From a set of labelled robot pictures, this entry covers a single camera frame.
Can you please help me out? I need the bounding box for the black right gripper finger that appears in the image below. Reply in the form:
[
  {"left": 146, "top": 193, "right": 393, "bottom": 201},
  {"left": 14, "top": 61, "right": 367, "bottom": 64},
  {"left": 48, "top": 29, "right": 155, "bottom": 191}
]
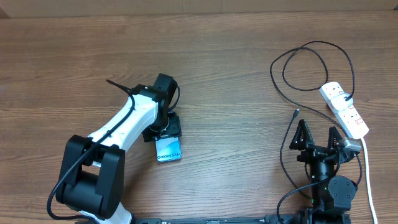
[
  {"left": 327, "top": 126, "right": 342, "bottom": 149},
  {"left": 289, "top": 119, "right": 315, "bottom": 151}
]

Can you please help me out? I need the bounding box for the Samsung Galaxy smartphone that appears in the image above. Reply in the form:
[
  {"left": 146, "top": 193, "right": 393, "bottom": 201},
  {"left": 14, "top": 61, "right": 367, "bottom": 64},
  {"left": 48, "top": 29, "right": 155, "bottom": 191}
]
[{"left": 155, "top": 137, "right": 182, "bottom": 162}]

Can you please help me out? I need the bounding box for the black USB charging cable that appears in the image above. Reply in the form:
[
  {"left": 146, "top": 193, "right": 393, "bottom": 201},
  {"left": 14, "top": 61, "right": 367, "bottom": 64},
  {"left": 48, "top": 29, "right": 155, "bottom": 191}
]
[{"left": 269, "top": 40, "right": 356, "bottom": 200}]

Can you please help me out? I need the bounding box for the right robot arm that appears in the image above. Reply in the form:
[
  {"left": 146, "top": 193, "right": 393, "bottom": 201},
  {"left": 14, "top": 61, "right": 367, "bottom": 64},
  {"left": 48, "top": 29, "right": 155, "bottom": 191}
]
[{"left": 289, "top": 119, "right": 362, "bottom": 223}]

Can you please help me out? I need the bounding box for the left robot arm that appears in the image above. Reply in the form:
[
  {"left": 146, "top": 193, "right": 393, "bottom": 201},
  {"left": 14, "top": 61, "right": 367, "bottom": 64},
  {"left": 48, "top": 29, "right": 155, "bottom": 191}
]
[{"left": 47, "top": 73, "right": 182, "bottom": 224}]

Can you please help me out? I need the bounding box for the white charger plug adapter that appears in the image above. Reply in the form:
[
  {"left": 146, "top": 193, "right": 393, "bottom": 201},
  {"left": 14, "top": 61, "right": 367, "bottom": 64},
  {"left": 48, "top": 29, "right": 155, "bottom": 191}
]
[{"left": 329, "top": 93, "right": 353, "bottom": 112}]

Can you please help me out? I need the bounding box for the white power strip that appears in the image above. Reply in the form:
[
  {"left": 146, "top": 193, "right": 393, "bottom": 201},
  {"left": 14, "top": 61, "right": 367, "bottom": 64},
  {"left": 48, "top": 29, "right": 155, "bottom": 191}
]
[{"left": 319, "top": 82, "right": 369, "bottom": 139}]

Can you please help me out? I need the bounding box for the white power strip cord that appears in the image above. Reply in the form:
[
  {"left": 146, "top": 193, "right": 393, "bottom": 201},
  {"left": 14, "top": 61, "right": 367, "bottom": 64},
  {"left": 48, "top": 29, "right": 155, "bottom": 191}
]
[{"left": 359, "top": 137, "right": 379, "bottom": 224}]

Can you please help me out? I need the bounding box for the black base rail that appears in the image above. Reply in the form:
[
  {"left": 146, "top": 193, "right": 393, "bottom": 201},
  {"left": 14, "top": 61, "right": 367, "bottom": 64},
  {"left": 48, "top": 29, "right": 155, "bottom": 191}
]
[{"left": 133, "top": 214, "right": 352, "bottom": 224}]

